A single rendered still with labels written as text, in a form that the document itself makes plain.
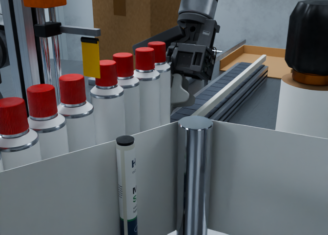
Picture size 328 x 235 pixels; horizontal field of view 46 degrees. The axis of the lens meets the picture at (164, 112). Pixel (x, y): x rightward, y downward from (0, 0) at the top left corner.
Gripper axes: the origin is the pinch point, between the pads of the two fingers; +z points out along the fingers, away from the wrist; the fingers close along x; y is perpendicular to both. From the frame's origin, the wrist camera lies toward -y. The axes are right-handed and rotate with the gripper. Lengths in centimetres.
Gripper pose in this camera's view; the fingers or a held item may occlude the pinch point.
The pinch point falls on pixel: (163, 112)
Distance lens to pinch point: 79.5
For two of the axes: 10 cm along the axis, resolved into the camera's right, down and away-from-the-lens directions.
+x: 4.0, 1.7, 9.0
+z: -2.3, 9.7, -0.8
